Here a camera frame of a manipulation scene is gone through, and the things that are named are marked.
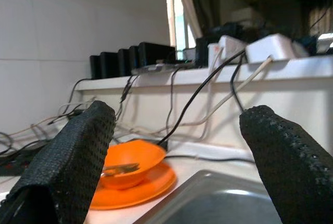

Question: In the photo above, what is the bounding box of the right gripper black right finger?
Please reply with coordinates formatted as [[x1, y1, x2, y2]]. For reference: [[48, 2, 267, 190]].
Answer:
[[238, 104, 333, 224]]

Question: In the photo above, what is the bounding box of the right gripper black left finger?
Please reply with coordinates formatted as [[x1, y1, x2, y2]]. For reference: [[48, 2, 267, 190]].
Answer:
[[0, 100, 117, 224]]

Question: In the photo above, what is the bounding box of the long black power strip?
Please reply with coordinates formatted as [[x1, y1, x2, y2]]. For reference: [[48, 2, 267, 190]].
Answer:
[[0, 148, 42, 177]]

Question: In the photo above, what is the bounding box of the orange bowl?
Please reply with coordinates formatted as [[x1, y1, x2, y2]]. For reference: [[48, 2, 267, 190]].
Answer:
[[100, 139, 167, 191]]

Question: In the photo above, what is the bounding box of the stainless steel sink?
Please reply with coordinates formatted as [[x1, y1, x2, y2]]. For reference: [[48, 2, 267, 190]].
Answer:
[[135, 169, 283, 224]]

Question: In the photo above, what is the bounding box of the orange plate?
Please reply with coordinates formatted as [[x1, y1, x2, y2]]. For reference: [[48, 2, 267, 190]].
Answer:
[[89, 163, 177, 210]]

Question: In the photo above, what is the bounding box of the black rectangular box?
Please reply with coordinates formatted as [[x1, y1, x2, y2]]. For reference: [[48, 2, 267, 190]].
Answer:
[[89, 55, 101, 80], [129, 45, 141, 70], [137, 42, 176, 68], [100, 51, 119, 79], [117, 48, 131, 77]]

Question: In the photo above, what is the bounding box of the flat grey device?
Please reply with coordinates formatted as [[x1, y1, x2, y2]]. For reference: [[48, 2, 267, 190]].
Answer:
[[131, 62, 195, 75]]

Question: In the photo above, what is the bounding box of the large white power adapter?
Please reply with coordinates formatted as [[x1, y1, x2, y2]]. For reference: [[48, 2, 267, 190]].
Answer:
[[246, 33, 298, 64]]

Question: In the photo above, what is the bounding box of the white box red print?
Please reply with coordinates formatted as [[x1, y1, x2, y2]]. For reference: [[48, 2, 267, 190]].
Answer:
[[207, 42, 222, 68]]

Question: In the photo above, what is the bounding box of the window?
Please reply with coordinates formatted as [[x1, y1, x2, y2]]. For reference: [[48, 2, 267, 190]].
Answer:
[[164, 0, 196, 51]]

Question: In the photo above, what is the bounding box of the dark curtain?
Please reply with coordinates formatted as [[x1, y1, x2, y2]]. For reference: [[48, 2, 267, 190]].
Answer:
[[185, 0, 223, 35]]

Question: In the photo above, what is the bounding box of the metal spoon wooden handle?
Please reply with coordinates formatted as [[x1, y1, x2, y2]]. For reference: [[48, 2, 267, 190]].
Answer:
[[101, 163, 141, 178]]

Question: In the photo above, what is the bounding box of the black power cable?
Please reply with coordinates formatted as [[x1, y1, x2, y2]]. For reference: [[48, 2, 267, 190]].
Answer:
[[230, 52, 247, 113], [166, 154, 257, 164], [157, 48, 247, 147]]

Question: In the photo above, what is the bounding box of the white cable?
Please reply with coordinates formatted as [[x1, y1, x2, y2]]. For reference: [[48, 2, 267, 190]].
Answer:
[[179, 55, 274, 128]]

